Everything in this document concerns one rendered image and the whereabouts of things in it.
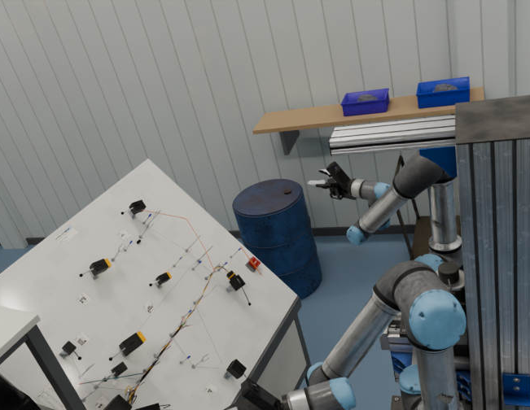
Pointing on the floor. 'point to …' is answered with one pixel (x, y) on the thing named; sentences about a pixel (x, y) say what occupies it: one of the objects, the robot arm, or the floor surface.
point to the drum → (280, 233)
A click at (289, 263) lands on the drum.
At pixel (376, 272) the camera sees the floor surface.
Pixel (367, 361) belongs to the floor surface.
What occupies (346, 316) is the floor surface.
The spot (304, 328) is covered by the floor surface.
